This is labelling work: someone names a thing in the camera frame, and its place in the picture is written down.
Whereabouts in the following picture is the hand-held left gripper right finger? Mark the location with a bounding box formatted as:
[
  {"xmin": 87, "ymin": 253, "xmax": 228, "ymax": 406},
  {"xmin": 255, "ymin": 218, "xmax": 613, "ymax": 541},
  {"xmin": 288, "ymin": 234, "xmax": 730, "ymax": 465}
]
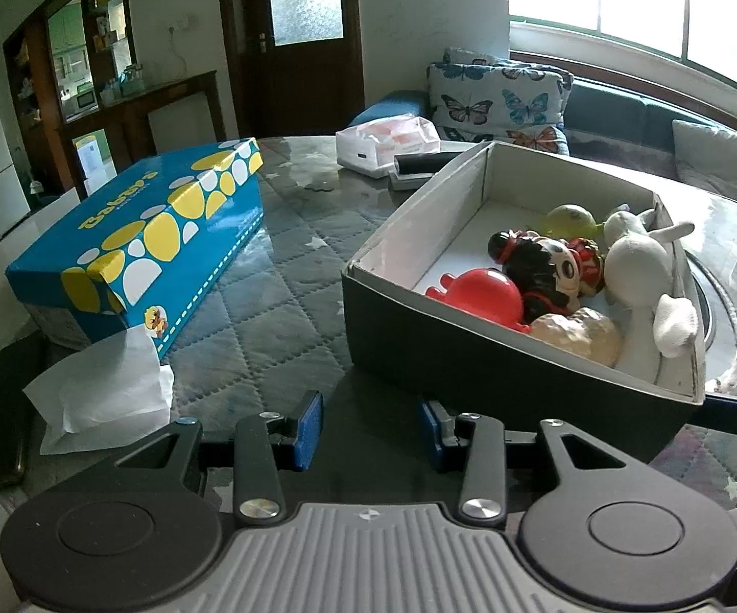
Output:
[{"xmin": 419, "ymin": 399, "xmax": 654, "ymax": 523}]

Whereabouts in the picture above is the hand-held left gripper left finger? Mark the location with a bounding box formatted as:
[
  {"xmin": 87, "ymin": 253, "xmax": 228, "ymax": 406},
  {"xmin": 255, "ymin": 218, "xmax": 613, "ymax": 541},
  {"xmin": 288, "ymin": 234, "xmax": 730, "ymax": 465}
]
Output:
[{"xmin": 115, "ymin": 389, "xmax": 324, "ymax": 523}]

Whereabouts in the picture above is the grey cardboard box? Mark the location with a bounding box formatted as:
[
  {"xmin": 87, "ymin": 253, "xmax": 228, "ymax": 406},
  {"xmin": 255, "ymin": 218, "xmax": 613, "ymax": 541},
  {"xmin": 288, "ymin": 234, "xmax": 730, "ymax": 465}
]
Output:
[{"xmin": 341, "ymin": 139, "xmax": 708, "ymax": 464}]

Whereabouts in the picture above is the red octopus toy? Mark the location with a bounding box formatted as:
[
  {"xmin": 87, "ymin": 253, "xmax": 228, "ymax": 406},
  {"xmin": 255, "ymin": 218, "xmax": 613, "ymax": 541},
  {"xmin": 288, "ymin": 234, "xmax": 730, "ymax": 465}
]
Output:
[{"xmin": 425, "ymin": 268, "xmax": 531, "ymax": 334}]

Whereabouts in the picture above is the white plush toy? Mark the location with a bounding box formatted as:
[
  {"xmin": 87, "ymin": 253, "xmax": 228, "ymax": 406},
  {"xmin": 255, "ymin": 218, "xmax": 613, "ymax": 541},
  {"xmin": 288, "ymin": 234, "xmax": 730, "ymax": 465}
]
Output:
[{"xmin": 601, "ymin": 203, "xmax": 702, "ymax": 384}]

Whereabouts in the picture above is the beige bumpy ball toy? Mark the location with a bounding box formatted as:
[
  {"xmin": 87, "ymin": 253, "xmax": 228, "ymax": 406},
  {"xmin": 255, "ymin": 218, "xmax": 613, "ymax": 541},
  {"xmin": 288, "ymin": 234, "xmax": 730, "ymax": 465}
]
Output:
[{"xmin": 528, "ymin": 306, "xmax": 625, "ymax": 369}]

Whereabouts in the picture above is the Minnie Mouse doll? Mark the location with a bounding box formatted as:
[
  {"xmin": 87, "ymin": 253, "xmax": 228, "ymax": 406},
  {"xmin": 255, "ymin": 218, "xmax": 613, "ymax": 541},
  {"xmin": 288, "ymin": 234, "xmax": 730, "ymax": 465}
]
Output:
[{"xmin": 487, "ymin": 229, "xmax": 607, "ymax": 316}]

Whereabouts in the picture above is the yellow-green round toy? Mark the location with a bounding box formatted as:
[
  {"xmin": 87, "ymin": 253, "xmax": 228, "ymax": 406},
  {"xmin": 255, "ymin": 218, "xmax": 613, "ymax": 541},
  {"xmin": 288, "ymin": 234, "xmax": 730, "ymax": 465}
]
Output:
[{"xmin": 545, "ymin": 203, "xmax": 603, "ymax": 241}]

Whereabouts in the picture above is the grey quilted star mat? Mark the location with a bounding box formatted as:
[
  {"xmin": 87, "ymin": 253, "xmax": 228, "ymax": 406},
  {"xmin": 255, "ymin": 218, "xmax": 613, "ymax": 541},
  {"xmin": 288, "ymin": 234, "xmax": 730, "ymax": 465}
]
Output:
[{"xmin": 0, "ymin": 134, "xmax": 737, "ymax": 528}]

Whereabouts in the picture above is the white tissue sheet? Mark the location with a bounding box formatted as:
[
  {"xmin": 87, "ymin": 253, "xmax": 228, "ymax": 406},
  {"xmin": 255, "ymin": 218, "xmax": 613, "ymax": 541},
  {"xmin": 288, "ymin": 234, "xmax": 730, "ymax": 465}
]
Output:
[{"xmin": 21, "ymin": 324, "xmax": 176, "ymax": 456}]

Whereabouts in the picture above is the grey sofa cushion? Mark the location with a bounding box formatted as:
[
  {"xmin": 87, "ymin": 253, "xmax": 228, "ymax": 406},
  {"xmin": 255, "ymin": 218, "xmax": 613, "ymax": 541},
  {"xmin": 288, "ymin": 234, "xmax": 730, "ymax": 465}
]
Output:
[{"xmin": 671, "ymin": 119, "xmax": 737, "ymax": 211}]

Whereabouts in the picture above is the blue spotted tissue box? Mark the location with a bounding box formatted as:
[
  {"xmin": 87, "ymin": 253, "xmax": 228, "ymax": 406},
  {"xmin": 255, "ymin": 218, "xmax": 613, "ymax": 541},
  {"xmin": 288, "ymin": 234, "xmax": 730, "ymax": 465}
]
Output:
[{"xmin": 5, "ymin": 136, "xmax": 265, "ymax": 362}]

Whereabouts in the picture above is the grey flat case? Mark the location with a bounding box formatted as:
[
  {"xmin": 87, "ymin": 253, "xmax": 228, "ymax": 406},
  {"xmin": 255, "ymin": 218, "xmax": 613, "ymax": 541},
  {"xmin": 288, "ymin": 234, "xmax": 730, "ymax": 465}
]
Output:
[{"xmin": 388, "ymin": 169, "xmax": 438, "ymax": 192}]

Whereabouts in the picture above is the black cylinder case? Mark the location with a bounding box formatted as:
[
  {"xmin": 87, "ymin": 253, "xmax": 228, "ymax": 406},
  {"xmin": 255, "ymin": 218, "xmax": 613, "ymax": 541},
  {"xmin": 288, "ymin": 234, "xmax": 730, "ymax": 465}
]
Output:
[{"xmin": 393, "ymin": 151, "xmax": 472, "ymax": 175}]

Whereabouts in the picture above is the pink white tissue pack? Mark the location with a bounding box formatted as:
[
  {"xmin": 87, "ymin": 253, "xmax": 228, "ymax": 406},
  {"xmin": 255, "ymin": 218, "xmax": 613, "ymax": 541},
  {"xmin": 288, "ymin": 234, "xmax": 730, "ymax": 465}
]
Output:
[{"xmin": 334, "ymin": 113, "xmax": 444, "ymax": 180}]

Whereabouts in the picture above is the black padded chair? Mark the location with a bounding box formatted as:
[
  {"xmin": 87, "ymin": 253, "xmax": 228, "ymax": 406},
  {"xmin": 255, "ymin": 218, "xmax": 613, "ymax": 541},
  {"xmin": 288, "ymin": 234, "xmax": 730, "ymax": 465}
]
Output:
[{"xmin": 0, "ymin": 337, "xmax": 46, "ymax": 494}]

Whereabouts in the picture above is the dark blue sofa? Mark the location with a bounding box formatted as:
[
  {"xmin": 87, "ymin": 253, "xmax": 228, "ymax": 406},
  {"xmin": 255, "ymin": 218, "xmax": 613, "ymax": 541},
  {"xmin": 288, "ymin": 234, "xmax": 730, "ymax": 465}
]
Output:
[{"xmin": 348, "ymin": 50, "xmax": 737, "ymax": 218}]

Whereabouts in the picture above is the butterfly print pillow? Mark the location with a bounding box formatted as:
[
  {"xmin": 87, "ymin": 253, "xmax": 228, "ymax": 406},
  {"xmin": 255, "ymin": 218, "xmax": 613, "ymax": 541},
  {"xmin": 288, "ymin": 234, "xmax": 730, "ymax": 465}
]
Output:
[
  {"xmin": 442, "ymin": 46, "xmax": 557, "ymax": 70},
  {"xmin": 426, "ymin": 61, "xmax": 575, "ymax": 156}
]

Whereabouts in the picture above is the dark wooden cabinet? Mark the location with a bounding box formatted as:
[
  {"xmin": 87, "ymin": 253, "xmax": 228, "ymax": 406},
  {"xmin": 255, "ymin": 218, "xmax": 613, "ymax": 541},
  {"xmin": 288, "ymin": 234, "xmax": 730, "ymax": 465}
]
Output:
[{"xmin": 2, "ymin": 0, "xmax": 227, "ymax": 200}]

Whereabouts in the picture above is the dark wooden door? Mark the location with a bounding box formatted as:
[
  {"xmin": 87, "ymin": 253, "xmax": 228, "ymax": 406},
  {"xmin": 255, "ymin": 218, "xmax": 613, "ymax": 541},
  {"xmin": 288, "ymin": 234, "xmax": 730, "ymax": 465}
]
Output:
[{"xmin": 214, "ymin": 0, "xmax": 367, "ymax": 139}]

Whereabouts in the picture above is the large window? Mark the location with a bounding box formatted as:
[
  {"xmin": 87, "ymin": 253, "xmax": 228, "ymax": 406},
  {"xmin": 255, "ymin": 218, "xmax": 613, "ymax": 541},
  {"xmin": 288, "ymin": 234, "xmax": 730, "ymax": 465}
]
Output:
[{"xmin": 507, "ymin": 0, "xmax": 737, "ymax": 94}]

